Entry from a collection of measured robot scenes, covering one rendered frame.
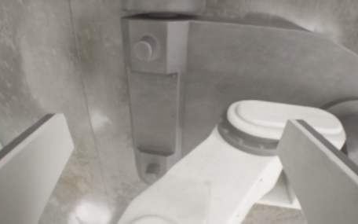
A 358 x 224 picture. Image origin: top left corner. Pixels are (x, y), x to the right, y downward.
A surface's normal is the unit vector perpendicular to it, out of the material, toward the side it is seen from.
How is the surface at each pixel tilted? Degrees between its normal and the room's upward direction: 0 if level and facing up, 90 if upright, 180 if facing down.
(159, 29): 0
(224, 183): 90
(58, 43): 0
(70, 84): 0
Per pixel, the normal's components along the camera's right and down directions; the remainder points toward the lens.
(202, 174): 0.04, -0.85
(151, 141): -0.19, 0.50
